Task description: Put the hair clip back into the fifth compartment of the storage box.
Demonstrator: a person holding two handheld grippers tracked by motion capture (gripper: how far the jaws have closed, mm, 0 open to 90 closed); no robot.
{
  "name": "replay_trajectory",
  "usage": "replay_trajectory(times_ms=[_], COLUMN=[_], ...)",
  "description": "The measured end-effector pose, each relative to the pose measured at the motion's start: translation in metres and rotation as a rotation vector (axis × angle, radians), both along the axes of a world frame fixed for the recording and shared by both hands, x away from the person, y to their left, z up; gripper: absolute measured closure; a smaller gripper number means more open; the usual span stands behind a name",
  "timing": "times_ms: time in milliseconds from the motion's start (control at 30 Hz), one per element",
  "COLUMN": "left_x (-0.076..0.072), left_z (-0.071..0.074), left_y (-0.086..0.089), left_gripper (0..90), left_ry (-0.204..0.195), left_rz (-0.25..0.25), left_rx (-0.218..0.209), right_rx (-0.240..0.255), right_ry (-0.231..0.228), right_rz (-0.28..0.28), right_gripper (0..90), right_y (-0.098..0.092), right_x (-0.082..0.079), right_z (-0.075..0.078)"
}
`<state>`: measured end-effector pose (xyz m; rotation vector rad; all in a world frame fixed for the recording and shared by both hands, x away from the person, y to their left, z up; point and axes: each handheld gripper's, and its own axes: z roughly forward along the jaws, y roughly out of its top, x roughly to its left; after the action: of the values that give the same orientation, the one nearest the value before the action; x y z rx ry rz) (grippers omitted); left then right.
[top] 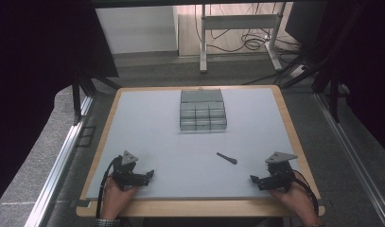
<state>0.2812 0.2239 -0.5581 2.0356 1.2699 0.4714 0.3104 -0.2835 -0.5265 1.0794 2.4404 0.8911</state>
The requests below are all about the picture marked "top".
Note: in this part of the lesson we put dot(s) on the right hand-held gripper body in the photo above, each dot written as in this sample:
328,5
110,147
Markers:
280,175

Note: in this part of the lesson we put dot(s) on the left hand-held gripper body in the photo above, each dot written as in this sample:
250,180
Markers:
126,170

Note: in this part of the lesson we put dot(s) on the person's left hand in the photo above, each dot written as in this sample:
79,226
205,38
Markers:
116,198

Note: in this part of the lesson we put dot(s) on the person's right hand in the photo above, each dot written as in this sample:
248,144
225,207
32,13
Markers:
295,203

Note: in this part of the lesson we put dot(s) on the grey table mat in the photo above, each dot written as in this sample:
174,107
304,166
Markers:
180,157

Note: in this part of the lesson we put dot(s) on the small dark tapered stick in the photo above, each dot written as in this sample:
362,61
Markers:
227,158

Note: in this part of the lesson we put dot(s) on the person's left sleeve cuff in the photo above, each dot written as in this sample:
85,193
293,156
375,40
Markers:
107,222

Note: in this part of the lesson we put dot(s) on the clear plastic compartment box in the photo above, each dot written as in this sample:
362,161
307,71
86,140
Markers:
202,110

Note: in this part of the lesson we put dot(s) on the white power strip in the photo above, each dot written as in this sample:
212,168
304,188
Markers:
296,71

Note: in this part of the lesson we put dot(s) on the black metal stand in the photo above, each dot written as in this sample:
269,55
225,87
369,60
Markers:
333,72

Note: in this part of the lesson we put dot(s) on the white panel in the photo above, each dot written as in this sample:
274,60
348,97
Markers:
136,30

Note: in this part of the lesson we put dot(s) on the aluminium rail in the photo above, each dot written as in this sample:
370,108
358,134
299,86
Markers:
57,164
354,157

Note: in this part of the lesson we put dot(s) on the white metal desk frame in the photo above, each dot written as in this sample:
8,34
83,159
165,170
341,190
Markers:
237,22

